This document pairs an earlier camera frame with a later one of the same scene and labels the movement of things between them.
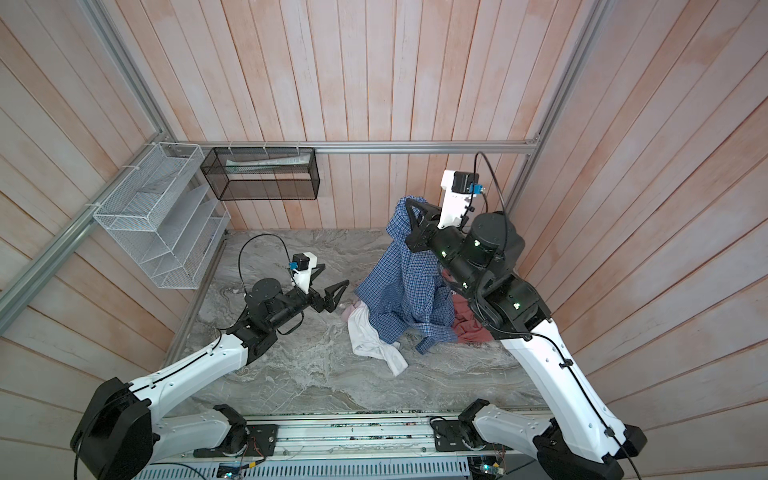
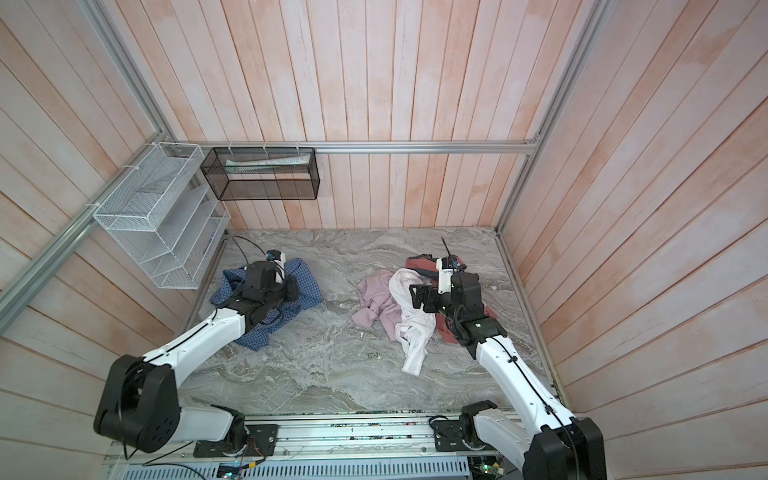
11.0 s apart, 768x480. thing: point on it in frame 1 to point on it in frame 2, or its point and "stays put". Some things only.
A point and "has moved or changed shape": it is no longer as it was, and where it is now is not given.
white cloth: [368, 341] to [414, 326]
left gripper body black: [312, 298] to [289, 291]
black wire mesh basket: [263, 173] stays put
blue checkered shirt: [406, 288] has moved or changed shape
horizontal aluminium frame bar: [505, 145] stays put
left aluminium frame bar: [21, 286] stays put
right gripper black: [422, 232] to [419, 297]
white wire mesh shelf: [167, 218] stays put
